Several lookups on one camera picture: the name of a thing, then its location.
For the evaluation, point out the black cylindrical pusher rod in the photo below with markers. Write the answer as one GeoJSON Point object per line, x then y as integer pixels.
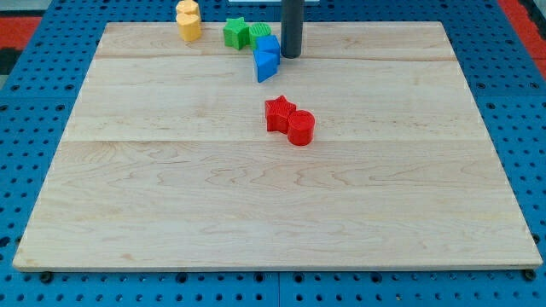
{"type": "Point", "coordinates": [292, 19]}

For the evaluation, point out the red cylinder block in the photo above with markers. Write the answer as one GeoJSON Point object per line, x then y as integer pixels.
{"type": "Point", "coordinates": [301, 124]}

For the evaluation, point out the yellow pentagon block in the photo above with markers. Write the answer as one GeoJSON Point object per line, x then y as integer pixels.
{"type": "Point", "coordinates": [188, 7]}

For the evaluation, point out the yellow heart block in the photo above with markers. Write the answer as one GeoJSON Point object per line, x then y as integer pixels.
{"type": "Point", "coordinates": [188, 26]}

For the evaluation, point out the blue perforated base mat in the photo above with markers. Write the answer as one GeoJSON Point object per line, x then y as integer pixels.
{"type": "Point", "coordinates": [37, 98]}

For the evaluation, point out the blue cube block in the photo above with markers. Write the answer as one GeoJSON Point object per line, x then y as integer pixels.
{"type": "Point", "coordinates": [268, 44]}

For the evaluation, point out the blue triangular block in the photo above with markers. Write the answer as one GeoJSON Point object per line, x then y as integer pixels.
{"type": "Point", "coordinates": [266, 64]}

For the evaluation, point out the green cylinder block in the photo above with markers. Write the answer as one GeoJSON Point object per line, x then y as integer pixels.
{"type": "Point", "coordinates": [258, 30]}

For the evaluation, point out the green star block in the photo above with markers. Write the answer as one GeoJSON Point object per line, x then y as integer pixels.
{"type": "Point", "coordinates": [236, 33]}

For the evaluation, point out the light wooden board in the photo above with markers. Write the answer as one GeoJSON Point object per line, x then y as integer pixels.
{"type": "Point", "coordinates": [165, 164]}

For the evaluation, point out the red star block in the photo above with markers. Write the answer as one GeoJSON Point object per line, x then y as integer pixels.
{"type": "Point", "coordinates": [277, 112]}

